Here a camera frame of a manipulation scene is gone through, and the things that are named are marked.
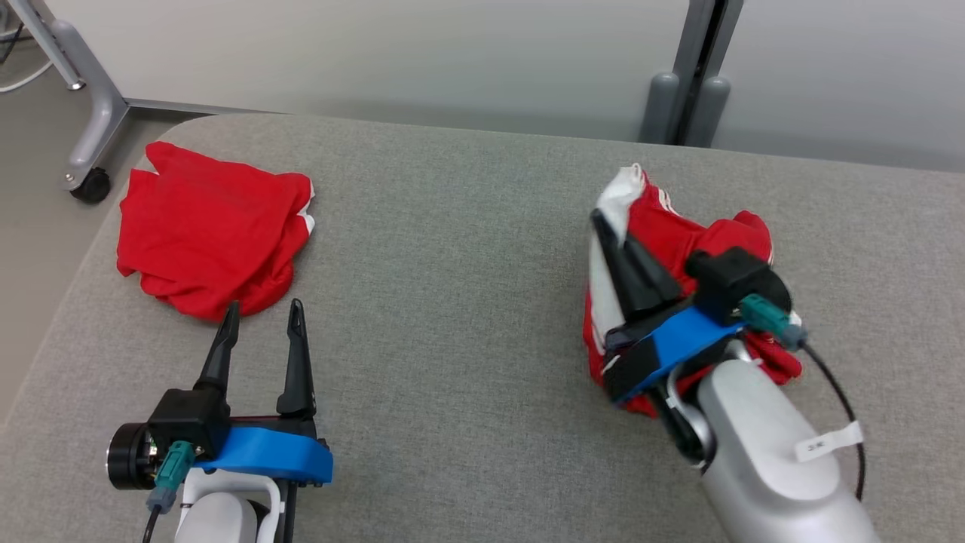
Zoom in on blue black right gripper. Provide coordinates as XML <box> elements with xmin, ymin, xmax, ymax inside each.
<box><xmin>590</xmin><ymin>210</ymin><xmax>747</xmax><ymax>408</ymax></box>

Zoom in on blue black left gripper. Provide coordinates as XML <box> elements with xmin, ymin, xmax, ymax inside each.
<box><xmin>106</xmin><ymin>299</ymin><xmax>334</xmax><ymax>491</ymax></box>

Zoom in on red shorts with white lining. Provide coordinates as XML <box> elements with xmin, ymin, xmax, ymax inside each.
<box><xmin>584</xmin><ymin>164</ymin><xmax>804</xmax><ymax>419</ymax></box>

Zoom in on red shorts with white trim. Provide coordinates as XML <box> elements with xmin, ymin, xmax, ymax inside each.
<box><xmin>117</xmin><ymin>141</ymin><xmax>315</xmax><ymax>323</ymax></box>

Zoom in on grey fabric upholstered table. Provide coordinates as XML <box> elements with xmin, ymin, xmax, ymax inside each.
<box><xmin>0</xmin><ymin>113</ymin><xmax>965</xmax><ymax>543</ymax></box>

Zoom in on black caster wheel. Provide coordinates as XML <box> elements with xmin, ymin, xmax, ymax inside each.
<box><xmin>70</xmin><ymin>167</ymin><xmax>112</xmax><ymax>204</ymax></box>

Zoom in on right cable with green plug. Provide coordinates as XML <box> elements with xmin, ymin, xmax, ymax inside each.
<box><xmin>739</xmin><ymin>294</ymin><xmax>866</xmax><ymax>502</ymax></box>

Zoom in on cable with green plug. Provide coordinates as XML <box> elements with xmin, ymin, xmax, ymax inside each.
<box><xmin>739</xmin><ymin>294</ymin><xmax>866</xmax><ymax>502</ymax></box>
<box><xmin>142</xmin><ymin>441</ymin><xmax>197</xmax><ymax>543</ymax></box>

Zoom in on left cable with green plug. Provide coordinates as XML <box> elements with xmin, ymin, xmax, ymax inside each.
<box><xmin>142</xmin><ymin>441</ymin><xmax>197</xmax><ymax>543</ymax></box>

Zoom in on grey rounded post bumper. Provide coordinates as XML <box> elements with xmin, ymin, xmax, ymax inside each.
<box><xmin>685</xmin><ymin>75</ymin><xmax>731</xmax><ymax>148</ymax></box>
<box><xmin>639</xmin><ymin>72</ymin><xmax>682</xmax><ymax>144</ymax></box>

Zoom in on white cable label tag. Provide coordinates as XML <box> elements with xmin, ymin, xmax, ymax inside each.
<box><xmin>795</xmin><ymin>421</ymin><xmax>864</xmax><ymax>462</ymax></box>

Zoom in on grey partition post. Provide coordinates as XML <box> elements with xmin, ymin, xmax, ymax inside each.
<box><xmin>673</xmin><ymin>0</ymin><xmax>743</xmax><ymax>148</ymax></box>

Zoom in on white floor cable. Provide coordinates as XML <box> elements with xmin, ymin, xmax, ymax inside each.
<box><xmin>0</xmin><ymin>60</ymin><xmax>54</xmax><ymax>93</ymax></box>

